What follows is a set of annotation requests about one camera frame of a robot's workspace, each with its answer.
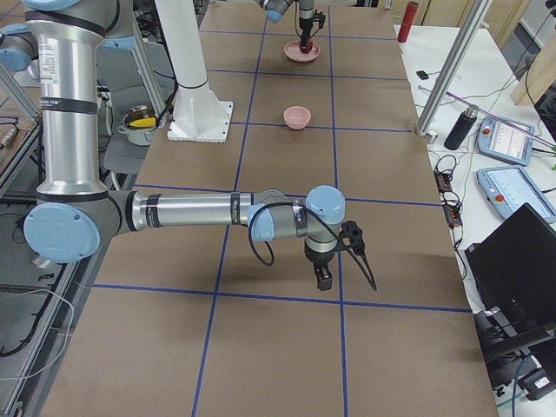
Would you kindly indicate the reacher grabber stick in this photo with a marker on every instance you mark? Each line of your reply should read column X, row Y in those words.
column 504, row 119

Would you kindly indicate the pink plate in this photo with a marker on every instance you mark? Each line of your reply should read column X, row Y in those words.
column 293, row 52

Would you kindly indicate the white enamel pot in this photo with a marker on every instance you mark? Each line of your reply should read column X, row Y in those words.
column 139, row 125

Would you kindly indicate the pink bowl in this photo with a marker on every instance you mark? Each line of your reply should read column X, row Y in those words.
column 297, row 117

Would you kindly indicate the black orange usb hub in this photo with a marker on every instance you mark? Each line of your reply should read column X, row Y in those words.
column 450, row 201

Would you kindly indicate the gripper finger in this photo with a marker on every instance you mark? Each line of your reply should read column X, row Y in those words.
column 308, row 38
column 327, row 280
column 320, row 280
column 302, row 38

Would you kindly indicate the black laptop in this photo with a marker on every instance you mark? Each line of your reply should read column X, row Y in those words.
column 514, row 267

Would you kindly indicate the near blue teach pendant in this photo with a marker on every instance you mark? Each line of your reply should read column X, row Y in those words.
column 508, row 188

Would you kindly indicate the black water bottle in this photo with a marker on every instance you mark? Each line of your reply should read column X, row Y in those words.
column 461, row 128

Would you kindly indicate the far blue teach pendant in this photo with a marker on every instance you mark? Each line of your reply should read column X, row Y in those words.
column 500, row 141

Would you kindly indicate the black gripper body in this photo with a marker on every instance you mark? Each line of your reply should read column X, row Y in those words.
column 321, row 260
column 306, row 25

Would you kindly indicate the small black device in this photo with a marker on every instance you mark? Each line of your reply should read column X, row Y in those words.
column 422, row 74

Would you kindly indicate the blue teach pendant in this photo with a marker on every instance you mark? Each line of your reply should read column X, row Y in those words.
column 500, row 141
column 508, row 188

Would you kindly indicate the white pedestal column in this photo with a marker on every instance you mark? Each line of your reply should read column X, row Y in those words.
column 198, row 116

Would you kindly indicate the aluminium frame post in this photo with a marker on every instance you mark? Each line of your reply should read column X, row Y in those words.
column 454, row 58

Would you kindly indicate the red thermos bottle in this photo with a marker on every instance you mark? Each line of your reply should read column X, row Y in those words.
column 407, row 21

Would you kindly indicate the red apple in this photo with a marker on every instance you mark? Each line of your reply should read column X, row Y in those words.
column 306, row 50

